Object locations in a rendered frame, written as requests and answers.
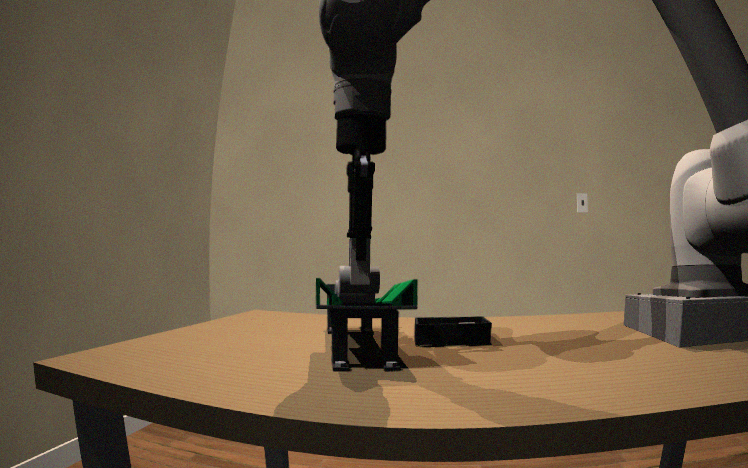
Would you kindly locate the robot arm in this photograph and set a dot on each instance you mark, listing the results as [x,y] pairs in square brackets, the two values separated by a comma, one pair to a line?
[708,221]

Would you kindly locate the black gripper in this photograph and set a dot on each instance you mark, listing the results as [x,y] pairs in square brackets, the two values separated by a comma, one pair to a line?
[357,134]

